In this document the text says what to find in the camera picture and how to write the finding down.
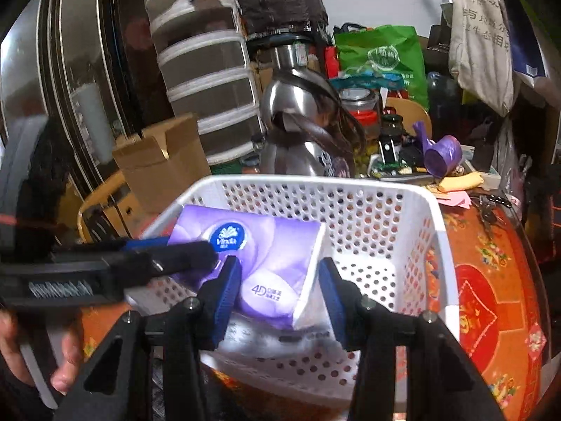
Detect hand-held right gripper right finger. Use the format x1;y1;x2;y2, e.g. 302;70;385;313
318;258;505;421

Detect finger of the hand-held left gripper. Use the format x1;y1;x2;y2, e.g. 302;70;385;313
105;240;221;282
119;236;173;254

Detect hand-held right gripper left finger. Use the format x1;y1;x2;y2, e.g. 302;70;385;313
53;256;244;421

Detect purple tissue pack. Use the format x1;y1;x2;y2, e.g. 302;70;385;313
169;204;327;332

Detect white perforated plastic basket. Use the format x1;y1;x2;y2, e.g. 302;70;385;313
140;174;460;406

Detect person's left hand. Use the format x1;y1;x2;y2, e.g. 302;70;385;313
0;309;85;397

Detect glossy white plastic packet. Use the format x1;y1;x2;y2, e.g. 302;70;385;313
219;313;349;362

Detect cardboard box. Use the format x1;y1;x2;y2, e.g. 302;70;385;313
113;114;214;215

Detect pink paper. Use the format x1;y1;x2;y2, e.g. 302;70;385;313
437;190;473;208

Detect glass jar with black lid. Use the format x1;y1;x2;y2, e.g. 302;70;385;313
356;114;405;168

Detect banana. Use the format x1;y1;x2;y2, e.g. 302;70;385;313
436;172;484;193

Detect bunch of keys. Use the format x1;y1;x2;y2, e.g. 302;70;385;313
471;193;513;234

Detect purple plastic scoop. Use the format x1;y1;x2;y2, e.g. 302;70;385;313
413;120;464;180

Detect glass jar with red lid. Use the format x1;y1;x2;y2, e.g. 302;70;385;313
339;88;383;142

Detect plastic drawer tower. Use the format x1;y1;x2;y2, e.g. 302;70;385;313
144;0;264;166

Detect stainless steel kettle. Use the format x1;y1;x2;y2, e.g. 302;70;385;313
258;44;357;179

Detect dark glossy wardrobe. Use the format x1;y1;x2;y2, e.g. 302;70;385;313
0;0;177;231

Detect dark plastic bottle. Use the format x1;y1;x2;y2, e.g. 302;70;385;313
427;72;462;138

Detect green shopping bag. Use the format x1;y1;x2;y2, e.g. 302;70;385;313
333;25;429;111

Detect beige canvas tote bag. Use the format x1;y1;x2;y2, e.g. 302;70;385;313
442;0;516;118

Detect blue and white bag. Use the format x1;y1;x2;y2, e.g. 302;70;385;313
504;0;549;89

